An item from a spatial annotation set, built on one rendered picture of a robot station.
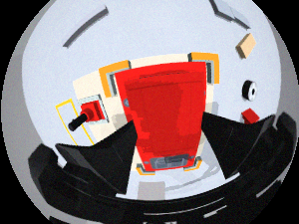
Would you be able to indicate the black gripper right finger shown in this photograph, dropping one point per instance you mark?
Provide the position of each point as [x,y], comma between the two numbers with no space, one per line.
[231,140]

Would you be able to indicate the tan rectangular block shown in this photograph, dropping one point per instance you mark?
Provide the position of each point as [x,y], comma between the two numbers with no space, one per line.
[245,46]

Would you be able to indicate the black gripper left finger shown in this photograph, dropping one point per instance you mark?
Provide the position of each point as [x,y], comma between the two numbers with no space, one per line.
[111,158]

